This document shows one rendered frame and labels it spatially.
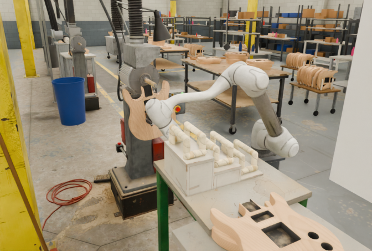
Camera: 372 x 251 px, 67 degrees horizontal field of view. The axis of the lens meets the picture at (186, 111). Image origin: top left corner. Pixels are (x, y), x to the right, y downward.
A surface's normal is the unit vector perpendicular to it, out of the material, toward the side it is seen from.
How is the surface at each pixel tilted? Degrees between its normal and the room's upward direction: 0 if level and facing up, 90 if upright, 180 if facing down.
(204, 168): 90
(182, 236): 0
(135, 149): 90
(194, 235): 0
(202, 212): 0
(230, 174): 90
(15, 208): 90
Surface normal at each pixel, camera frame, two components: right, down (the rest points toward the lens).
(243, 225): 0.01, -0.95
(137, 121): 0.45, 0.27
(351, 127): -0.89, 0.14
